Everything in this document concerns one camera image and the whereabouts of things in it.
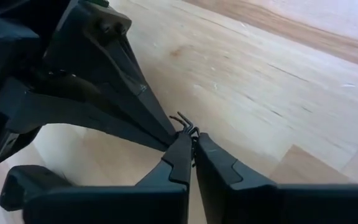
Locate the black rounded block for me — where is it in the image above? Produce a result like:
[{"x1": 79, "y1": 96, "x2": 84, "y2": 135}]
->
[{"x1": 0, "y1": 164, "x2": 71, "y2": 212}]

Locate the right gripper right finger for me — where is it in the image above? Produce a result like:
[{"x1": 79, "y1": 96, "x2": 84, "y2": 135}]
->
[{"x1": 195, "y1": 133, "x2": 358, "y2": 224}]

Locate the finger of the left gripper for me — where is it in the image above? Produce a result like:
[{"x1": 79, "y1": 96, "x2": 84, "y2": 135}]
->
[
  {"x1": 44, "y1": 0, "x2": 177, "y2": 146},
  {"x1": 0, "y1": 77, "x2": 171, "y2": 152}
]

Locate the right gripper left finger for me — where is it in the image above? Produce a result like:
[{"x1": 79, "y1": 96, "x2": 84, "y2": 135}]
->
[{"x1": 23, "y1": 133, "x2": 193, "y2": 224}]

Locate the black plastic toy spider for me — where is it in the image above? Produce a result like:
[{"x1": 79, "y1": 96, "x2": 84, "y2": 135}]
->
[{"x1": 168, "y1": 111, "x2": 201, "y2": 169}]

